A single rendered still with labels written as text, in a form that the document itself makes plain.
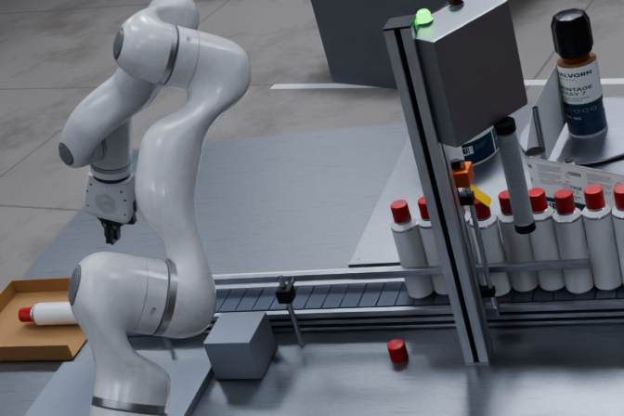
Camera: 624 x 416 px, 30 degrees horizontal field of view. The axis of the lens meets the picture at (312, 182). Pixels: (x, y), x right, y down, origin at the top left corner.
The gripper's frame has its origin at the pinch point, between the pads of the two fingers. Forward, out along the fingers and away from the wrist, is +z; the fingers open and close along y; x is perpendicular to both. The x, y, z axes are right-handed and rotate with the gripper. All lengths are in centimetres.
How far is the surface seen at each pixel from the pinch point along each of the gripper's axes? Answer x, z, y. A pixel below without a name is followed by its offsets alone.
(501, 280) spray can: -2, -14, 81
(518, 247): -2, -22, 82
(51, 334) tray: -4.5, 28.8, -13.2
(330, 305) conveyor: -3.2, 1.4, 48.7
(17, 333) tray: -3.8, 32.1, -22.3
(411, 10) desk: 280, 67, 8
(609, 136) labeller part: 55, -17, 95
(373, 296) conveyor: -1, -2, 57
